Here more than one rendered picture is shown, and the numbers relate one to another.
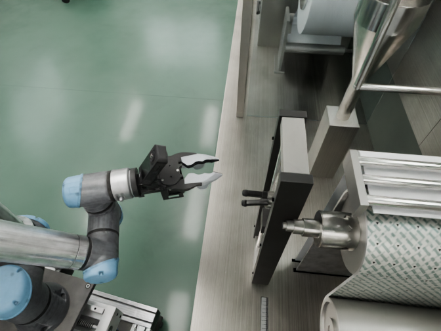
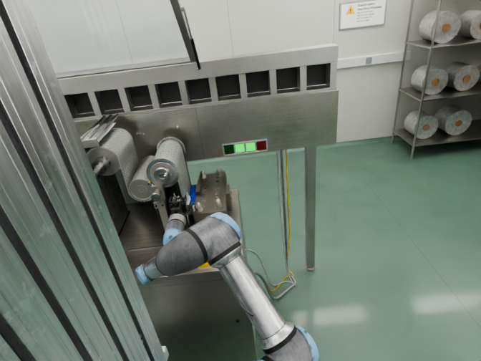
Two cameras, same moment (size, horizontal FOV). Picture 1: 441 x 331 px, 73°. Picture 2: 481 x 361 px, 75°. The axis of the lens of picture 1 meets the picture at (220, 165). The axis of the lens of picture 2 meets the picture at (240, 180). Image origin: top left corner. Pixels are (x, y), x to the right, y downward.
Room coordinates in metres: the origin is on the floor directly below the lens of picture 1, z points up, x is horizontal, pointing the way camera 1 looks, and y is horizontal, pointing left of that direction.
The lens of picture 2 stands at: (-0.26, 1.11, 1.89)
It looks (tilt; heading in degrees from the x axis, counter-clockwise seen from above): 30 degrees down; 265
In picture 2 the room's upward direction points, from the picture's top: 7 degrees counter-clockwise
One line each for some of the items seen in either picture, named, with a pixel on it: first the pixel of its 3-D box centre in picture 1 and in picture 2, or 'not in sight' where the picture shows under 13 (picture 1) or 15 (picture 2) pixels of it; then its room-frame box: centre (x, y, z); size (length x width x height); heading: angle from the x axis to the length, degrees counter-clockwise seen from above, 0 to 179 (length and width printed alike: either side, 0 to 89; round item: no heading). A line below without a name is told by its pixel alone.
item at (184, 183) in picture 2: not in sight; (185, 184); (-0.10, -0.31, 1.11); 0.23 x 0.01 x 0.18; 84
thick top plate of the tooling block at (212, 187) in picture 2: not in sight; (211, 195); (-0.22, -0.34, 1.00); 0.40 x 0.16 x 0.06; 84
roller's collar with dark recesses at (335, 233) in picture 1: (335, 230); (101, 165); (0.22, -0.20, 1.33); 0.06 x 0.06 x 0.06; 84
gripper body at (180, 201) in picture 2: not in sight; (178, 210); (-0.08, -0.07, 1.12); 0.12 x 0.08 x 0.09; 84
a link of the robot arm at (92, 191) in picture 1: (91, 190); not in sight; (0.38, 0.31, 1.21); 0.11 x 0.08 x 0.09; 101
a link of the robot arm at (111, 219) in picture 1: (104, 215); not in sight; (0.36, 0.30, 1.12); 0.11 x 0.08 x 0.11; 11
